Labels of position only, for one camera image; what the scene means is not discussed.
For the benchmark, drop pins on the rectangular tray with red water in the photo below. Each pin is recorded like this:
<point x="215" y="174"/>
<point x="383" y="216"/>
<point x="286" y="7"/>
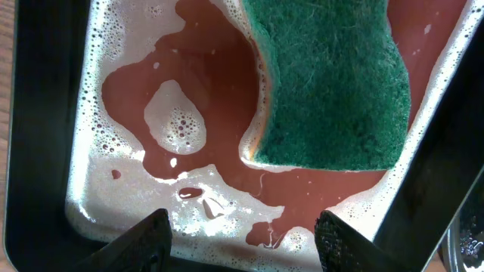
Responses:
<point x="121" y="108"/>

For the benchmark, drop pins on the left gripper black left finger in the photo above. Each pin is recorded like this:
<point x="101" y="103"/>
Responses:
<point x="145" y="247"/>

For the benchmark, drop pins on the green and yellow sponge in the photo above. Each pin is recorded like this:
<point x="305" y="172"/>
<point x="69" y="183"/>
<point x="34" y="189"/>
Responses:
<point x="337" y="87"/>

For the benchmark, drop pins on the round black tray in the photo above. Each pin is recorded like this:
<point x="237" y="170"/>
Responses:
<point x="462" y="247"/>

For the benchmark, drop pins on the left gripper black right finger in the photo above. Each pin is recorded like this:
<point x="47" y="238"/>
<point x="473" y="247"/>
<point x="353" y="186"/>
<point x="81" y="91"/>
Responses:
<point x="341" y="248"/>

